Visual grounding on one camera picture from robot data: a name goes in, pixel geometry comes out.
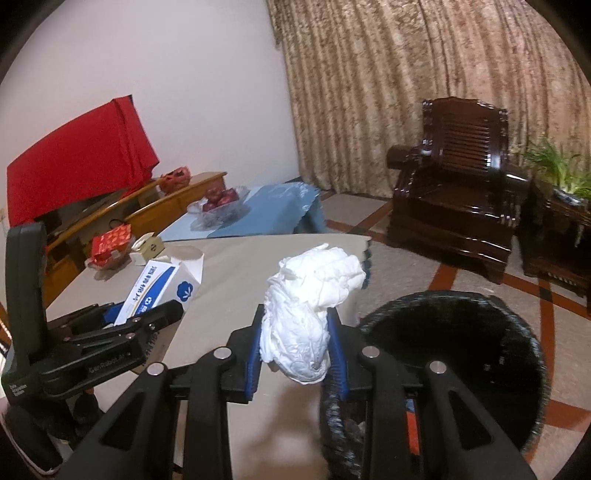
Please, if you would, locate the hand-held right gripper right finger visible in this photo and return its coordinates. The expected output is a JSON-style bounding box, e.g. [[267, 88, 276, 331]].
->
[[325, 309, 539, 480]]

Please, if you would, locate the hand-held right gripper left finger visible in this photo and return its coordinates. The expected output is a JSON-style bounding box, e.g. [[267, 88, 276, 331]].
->
[[60, 305, 267, 480]]

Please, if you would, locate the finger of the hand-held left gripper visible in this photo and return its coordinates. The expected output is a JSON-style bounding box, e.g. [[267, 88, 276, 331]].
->
[[46, 301, 132, 340], [60, 299, 184, 359]]

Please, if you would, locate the white and blue carton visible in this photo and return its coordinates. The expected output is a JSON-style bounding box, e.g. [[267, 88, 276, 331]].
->
[[113, 247, 205, 326]]

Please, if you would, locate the white paper ball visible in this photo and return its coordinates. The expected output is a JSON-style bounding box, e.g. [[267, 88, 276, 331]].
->
[[259, 243, 367, 385]]

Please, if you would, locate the black lined trash bin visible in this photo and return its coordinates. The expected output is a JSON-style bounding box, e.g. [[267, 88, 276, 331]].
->
[[318, 291, 550, 480]]

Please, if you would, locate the red gift box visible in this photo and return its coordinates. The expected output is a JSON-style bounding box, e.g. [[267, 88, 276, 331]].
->
[[85, 224, 136, 269]]

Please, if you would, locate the tissue box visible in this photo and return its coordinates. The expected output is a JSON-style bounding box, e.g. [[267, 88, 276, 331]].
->
[[130, 233, 166, 266]]

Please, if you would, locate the black television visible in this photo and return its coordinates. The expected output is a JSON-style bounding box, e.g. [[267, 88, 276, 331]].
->
[[34, 187, 134, 243]]

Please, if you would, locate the grey table cover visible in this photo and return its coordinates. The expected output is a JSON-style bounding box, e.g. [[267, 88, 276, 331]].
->
[[44, 234, 372, 480]]

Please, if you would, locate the red cloth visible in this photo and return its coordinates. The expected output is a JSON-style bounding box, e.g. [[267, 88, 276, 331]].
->
[[6, 95, 161, 227]]

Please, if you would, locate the glass fruit bowl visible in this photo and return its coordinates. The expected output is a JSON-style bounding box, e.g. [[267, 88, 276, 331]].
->
[[187, 185, 251, 230]]

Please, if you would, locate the red basket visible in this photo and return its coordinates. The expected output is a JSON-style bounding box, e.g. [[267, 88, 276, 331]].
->
[[159, 167, 192, 192]]

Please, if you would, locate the blue tablecloth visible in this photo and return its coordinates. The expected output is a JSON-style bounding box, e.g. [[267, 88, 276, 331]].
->
[[159, 183, 326, 242]]

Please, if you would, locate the dark wooden armchair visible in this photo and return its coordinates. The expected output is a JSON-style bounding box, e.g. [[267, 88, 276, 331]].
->
[[385, 96, 532, 284]]

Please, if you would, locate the dark wooden side table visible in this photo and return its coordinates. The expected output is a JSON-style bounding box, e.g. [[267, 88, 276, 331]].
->
[[519, 178, 591, 317]]

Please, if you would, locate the beige patterned curtain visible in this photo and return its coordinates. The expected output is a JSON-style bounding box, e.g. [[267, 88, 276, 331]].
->
[[267, 0, 591, 199]]

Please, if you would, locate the potted green plant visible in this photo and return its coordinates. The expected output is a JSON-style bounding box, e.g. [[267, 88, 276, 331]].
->
[[519, 136, 591, 205]]

